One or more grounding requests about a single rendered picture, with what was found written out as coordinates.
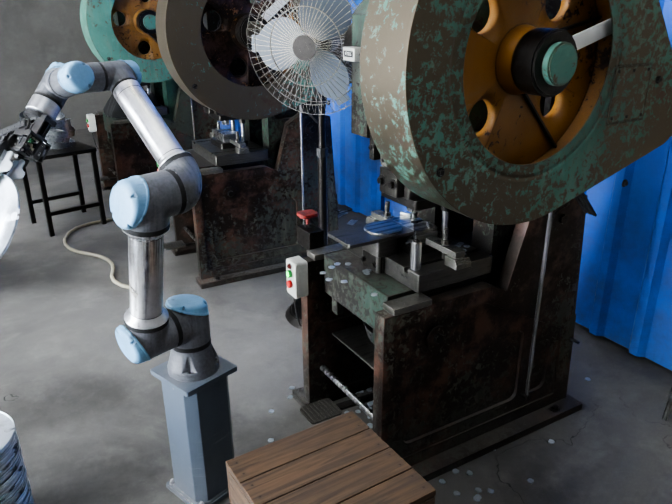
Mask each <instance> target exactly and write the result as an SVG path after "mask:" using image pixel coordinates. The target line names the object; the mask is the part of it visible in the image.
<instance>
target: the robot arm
mask: <svg viewBox="0 0 672 504"><path fill-rule="evenodd" d="M141 80H142V75H141V72H140V68H139V66H138V65H137V63H136V62H134V61H132V60H116V61H106V62H90V63H84V62H81V61H73V62H68V63H66V64H63V63H60V62H59V63H58V62H54V63H52V64H51V65H50V67H49V68H48V69H47V70H46V71H45V74H44V76H43V78H42V80H41V82H40V83H39V85H38V87H37V89H36V90H35V92H34V94H33V95H32V97H31V99H30V100H29V102H28V104H27V106H26V110H25V111H24V113H23V115H24V117H25V118H26V119H28V120H26V119H23V120H21V121H19V122H17V123H14V124H12V125H10V126H8V127H6V128H3V129H1V130H0V175H1V173H2V172H3V174H5V175H7V176H8V177H10V178H11V179H12V180H19V179H22V178H23V177H24V176H25V172H24V171H23V169H24V168H25V167H26V166H27V165H28V163H29V161H30V162H35V163H36V162H43V160H44V159H45V157H46V155H47V153H48V151H49V149H50V147H51V145H50V144H48V143H47V140H46V139H45V137H46V135H47V133H48V131H49V129H50V128H51V127H55V126H56V124H57V123H56V122H55V120H56V118H57V116H58V114H59V113H60V111H61V109H62V108H63V106H64V104H65V102H66V100H67V99H68V98H69V97H72V96H74V95H77V94H83V93H92V92H102V91H111V93H112V94H113V96H114V98H115V99H116V101H117V102H118V104H119V105H120V107H121V108H122V110H123V111H124V113H125V114H126V116H127V118H128V119H129V121H130V122H131V124H132V125H133V127H134V128H135V130H136V131H137V133H138V134H139V136H140V137H141V139H142V141H143V142H144V144H145V145H146V147H147V148H148V150H149V151H150V153H151V154H152V156H153V157H154V159H155V161H156V162H157V164H158V165H159V169H158V171H157V172H152V173H148V174H143V175H139V176H138V175H135V176H131V177H129V178H127V179H123V180H120V181H118V182H117V183H116V184H115V185H114V187H113V188H112V191H111V194H110V210H111V212H112V213H113V214H112V217H113V219H114V221H115V223H116V224H117V225H118V226H119V227H120V228H121V229H122V231H123V232H124V233H125V234H127V235H128V264H129V301H130V308H129V309H128V310H127V311H126V312H125V314H124V324H123V325H119V327H117V328H116V330H115V335H116V339H117V342H118V344H119V347H120V348H121V350H122V352H123V353H124V355H125V356H126V357H127V358H128V359H129V360H130V361H131V362H133V363H135V364H140V363H143V362H145V361H150V360H151V359H152V358H154V357H156V356H159V355H161V354H163V353H165V352H167V351H170V350H171V351H170V356H169V360H168V364H167V368H168V374H169V376H170V377H171V378H173V379H175V380H178V381H182V382H195V381H200V380H203V379H206V378H208V377H210V376H212V375H213V374H215V373H216V372H217V370H218V369H219V358H218V355H217V353H216V351H215V349H214V347H213V345H212V343H211V334H210V323H209V311H208V305H207V302H206V300H205V299H203V298H202V297H200V296H197V295H191V294H180V295H175V296H172V297H169V298H168V299H167V300H166V303H165V306H166V308H164V307H163V248H164V234H166V233H167V232H168V231H169V229H170V217H172V216H176V215H179V214H183V213H185V212H187V211H189V210H191V209H192V208H193V207H194V206H195V205H196V203H197V202H198V200H199V198H200V195H201V191H202V177H201V172H200V169H199V167H198V164H197V162H196V161H195V159H194V158H193V156H192V155H191V153H190V152H187V151H184V150H183V148H182V147H181V145H180V144H179V142H178V141H177V139H176V138H175V136H174V135H173V133H172V132H171V130H170V129H169V127H168V126H167V124H166V123H165V121H164V120H163V118H162V117H161V115H160V114H159V112H158V111H157V109H156V108H155V106H154V105H153V103H152V102H151V100H150V99H149V97H148V96H147V94H146V93H145V91H144V90H143V88H142V87H141V85H140V84H141ZM43 142H44V143H43ZM45 143H46V144H45ZM44 150H47V151H46V153H45V154H44V156H43V158H40V157H41V155H42V153H43V152H44ZM13 154H14V157H15V158H17V160H16V159H15V160H11V158H12V155H13Z"/></svg>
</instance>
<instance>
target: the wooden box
mask: <svg viewBox="0 0 672 504"><path fill-rule="evenodd" d="M225 463H226V467H227V479H228V490H229V499H230V500H229V501H230V504H435V497H434V496H435V495H436V489H435V488H434V487H432V486H431V485H430V484H429V483H428V482H427V481H426V480H425V479H424V478H423V477H422V476H421V475H420V474H419V473H417V472H416V471H415V470H414V469H413V468H412V467H411V466H410V465H409V464H408V463H407V462H406V461H405V460H404V459H403V458H401V457H400V456H399V455H398V454H397V453H396V452H395V451H394V450H393V449H392V448H390V446H389V445H388V444H386V443H385V442H384V441H383V440H382V439H381V438H380V437H379V436H378V435H377V434H376V433H375V432H374V431H373V430H372V429H369V427H368V426H367V425H366V424H365V423H364V422H363V421H362V420H361V419H360V418H359V417H358V416H357V415H355V414H354V413H353V412H352V411H350V412H348V413H345V414H343V415H340V416H338V417H335V418H333V419H330V420H328V421H325V422H323V423H320V424H318V425H315V426H313V427H310V428H308V429H305V430H303V431H300V432H298V433H295V434H293V435H290V436H288V437H285V438H283V439H280V440H278V441H275V442H273V443H270V444H268V445H265V446H263V447H260V448H258V449H255V450H253V451H250V452H248V453H245V454H243V455H240V456H238V457H235V458H233V459H230V460H228V461H226V462H225Z"/></svg>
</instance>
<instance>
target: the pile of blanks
mask: <svg viewBox="0 0 672 504"><path fill-rule="evenodd" d="M13 429H15V428H13ZM13 429H12V430H13ZM0 504H34V500H33V496H32V490H31V487H30V482H29V479H28V476H27V471H26V467H25V464H24V461H23V456H22V449H21V446H20V441H19V438H18V435H17V432H16V429H15V432H14V435H13V437H12V439H11V441H10V442H9V444H8V445H7V446H6V447H5V448H4V449H3V450H2V451H1V452H0Z"/></svg>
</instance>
